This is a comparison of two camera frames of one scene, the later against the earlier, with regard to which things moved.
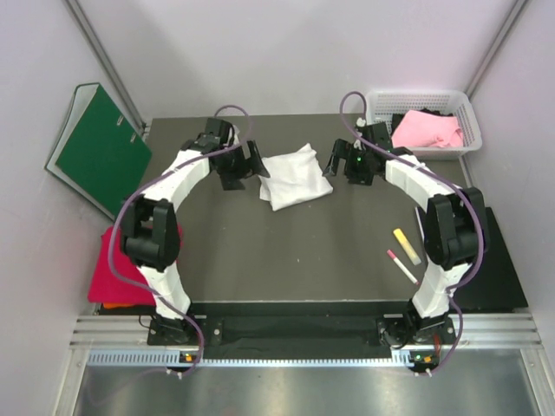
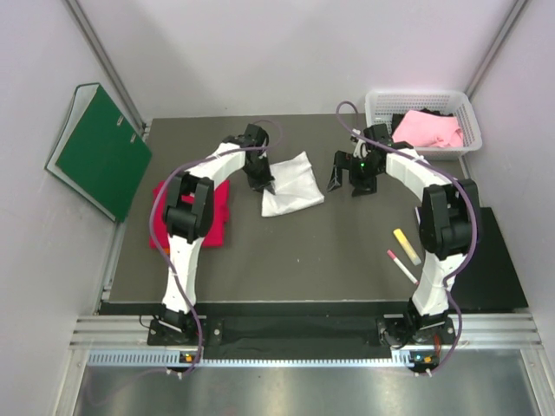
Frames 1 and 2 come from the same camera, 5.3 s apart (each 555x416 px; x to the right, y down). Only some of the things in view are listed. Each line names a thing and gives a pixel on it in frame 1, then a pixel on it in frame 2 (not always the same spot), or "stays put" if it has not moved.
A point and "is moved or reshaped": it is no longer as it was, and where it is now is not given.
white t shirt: x=294 y=178 is moved or reshaped
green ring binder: x=97 y=153 stays put
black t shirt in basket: x=397 y=117 stays put
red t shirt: x=115 y=278 to x=220 y=216
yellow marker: x=399 y=234 stays put
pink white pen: x=401 y=267 stays put
